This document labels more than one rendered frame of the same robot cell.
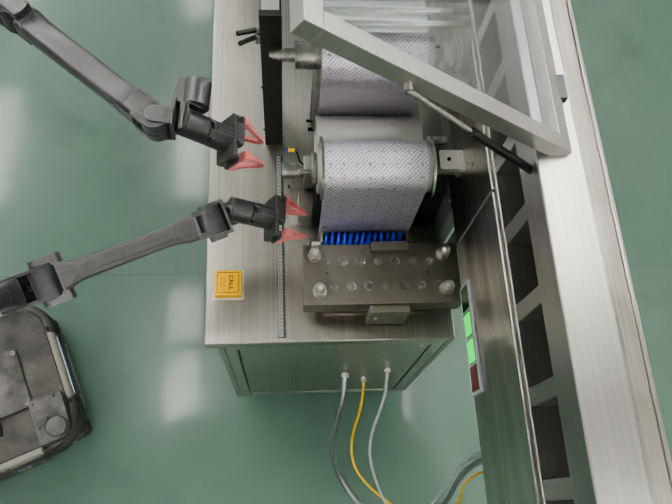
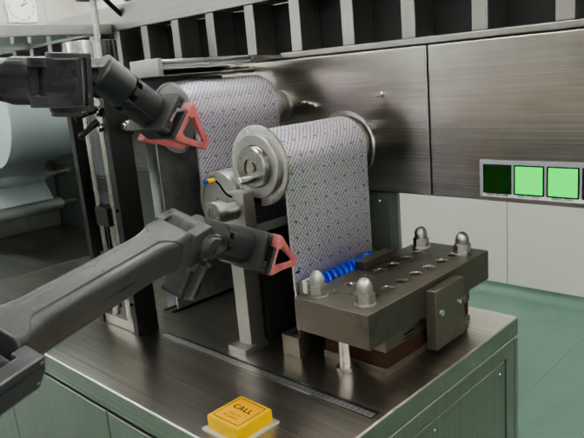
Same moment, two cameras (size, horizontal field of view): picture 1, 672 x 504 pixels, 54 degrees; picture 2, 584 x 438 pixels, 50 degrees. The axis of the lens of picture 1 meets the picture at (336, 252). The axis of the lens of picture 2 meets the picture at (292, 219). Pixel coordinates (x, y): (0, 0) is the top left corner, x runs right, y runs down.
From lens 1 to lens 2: 136 cm
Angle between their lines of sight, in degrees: 59
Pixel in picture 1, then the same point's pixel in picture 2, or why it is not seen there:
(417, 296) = (451, 264)
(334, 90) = (209, 133)
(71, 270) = (14, 311)
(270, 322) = (341, 415)
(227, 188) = (131, 375)
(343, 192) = (302, 162)
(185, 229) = (164, 230)
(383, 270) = (395, 270)
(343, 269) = not seen: hidden behind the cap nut
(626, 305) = not seen: outside the picture
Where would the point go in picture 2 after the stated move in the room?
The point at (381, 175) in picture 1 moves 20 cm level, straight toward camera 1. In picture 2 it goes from (322, 131) to (386, 136)
